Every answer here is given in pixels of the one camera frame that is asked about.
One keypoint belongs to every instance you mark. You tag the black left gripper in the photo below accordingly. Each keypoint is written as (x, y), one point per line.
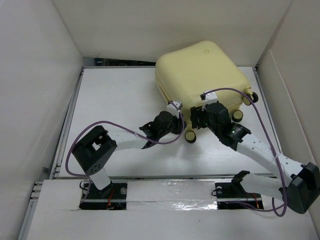
(178, 125)

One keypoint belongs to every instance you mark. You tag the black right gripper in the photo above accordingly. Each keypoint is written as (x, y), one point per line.
(196, 112)

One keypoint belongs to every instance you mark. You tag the yellow hard-shell suitcase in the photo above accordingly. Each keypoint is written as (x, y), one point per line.
(183, 75)

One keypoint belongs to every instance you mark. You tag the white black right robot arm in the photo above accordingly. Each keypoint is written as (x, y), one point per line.
(295, 183)

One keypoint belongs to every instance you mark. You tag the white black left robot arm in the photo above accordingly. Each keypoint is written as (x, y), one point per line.
(93, 151)

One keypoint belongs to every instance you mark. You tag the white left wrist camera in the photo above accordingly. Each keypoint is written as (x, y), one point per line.
(174, 108)

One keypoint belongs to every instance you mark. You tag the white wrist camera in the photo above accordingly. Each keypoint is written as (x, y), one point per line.
(208, 97)
(174, 108)

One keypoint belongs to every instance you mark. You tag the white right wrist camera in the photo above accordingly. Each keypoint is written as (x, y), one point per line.
(208, 97)

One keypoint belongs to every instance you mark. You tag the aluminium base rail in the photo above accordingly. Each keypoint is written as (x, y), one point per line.
(149, 195)

